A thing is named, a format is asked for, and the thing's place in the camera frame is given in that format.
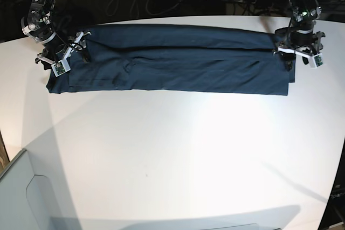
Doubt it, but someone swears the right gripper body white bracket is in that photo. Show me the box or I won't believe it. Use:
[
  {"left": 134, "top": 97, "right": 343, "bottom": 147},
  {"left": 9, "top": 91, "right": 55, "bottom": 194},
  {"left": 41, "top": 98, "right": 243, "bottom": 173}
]
[{"left": 35, "top": 31, "right": 92, "bottom": 77}]

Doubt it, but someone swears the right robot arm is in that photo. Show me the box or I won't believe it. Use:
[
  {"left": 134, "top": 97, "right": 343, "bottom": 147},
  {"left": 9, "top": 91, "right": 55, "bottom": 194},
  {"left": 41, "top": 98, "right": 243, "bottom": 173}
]
[{"left": 21, "top": 0, "right": 91, "bottom": 77}]

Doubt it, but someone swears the dark blue T-shirt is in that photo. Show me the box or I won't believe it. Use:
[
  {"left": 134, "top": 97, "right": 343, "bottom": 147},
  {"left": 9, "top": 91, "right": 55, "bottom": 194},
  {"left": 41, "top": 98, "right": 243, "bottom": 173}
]
[{"left": 46, "top": 24, "right": 295, "bottom": 96}]

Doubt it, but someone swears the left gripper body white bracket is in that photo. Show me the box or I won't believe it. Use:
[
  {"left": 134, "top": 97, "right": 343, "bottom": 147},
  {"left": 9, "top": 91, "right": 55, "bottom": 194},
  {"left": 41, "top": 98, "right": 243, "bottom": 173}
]
[{"left": 272, "top": 27, "right": 326, "bottom": 69}]

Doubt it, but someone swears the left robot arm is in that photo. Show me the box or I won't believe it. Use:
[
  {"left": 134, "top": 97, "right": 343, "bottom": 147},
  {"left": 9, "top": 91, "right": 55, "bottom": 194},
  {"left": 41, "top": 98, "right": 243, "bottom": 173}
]
[{"left": 274, "top": 0, "right": 325, "bottom": 71}]

